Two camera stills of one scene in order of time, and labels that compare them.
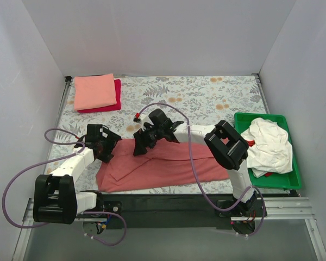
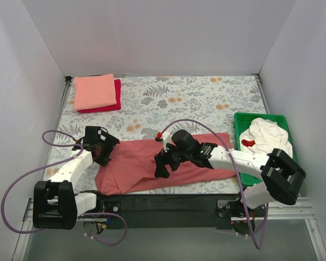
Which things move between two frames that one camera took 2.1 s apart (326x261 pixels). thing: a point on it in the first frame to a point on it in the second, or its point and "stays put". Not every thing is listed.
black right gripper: (140, 142) to (166, 159)
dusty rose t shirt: (165, 165) stays put
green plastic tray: (290, 180) stays put
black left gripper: (108, 149) stays put
